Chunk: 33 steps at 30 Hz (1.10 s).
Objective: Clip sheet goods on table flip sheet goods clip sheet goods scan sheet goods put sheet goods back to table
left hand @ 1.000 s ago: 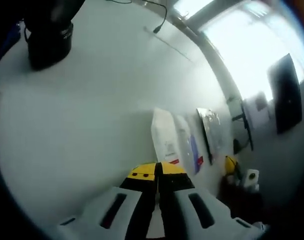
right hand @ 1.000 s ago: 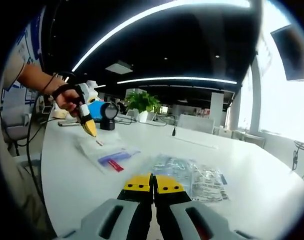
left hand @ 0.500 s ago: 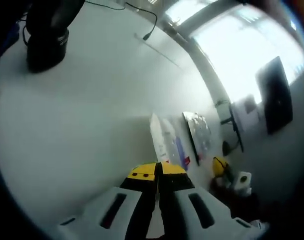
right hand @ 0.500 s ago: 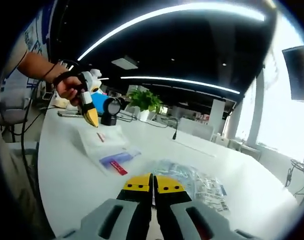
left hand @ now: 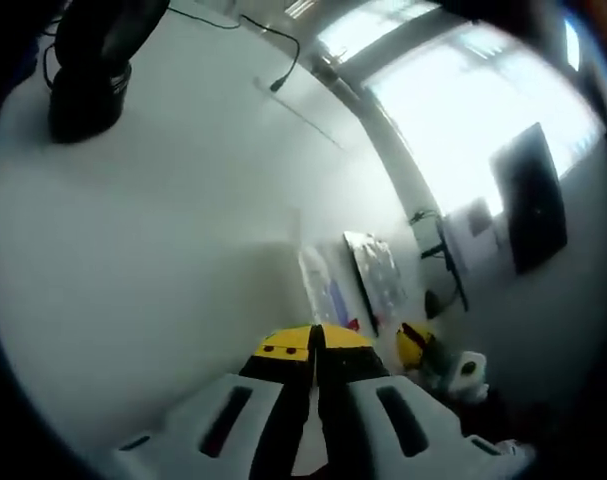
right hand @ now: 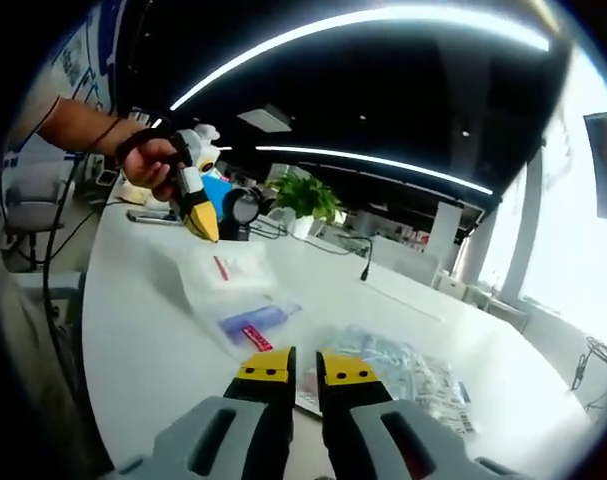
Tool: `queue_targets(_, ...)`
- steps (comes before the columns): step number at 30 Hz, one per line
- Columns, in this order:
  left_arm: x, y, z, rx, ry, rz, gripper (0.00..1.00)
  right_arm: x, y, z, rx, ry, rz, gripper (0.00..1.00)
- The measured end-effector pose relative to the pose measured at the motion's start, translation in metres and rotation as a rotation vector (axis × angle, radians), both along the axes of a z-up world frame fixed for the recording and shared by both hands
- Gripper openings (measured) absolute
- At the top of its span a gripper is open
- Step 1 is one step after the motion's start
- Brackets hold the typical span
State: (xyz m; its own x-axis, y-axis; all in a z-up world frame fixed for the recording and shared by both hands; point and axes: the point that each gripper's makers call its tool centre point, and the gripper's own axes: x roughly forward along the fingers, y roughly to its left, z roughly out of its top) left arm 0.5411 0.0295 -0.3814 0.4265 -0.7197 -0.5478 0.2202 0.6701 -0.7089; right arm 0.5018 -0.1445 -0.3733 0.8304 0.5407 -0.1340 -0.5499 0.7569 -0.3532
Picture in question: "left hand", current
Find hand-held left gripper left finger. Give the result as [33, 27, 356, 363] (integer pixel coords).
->
[115, 324, 318, 480]

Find black barcode scanner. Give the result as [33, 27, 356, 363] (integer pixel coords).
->
[46, 0, 170, 146]

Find tangled black cables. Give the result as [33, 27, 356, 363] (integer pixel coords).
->
[41, 42, 60, 95]

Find black frame side desk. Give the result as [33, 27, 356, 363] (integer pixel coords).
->
[409, 209, 471, 314]

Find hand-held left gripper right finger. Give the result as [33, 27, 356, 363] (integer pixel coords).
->
[315, 323, 505, 480]

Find white table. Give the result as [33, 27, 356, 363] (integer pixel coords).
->
[0, 0, 465, 474]

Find clear sheet goods packet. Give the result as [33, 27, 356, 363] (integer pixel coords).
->
[298, 243, 365, 334]

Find black wall monitor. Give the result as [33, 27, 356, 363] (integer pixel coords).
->
[488, 121, 570, 277]

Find black plug cable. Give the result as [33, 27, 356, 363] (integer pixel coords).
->
[167, 4, 302, 93]

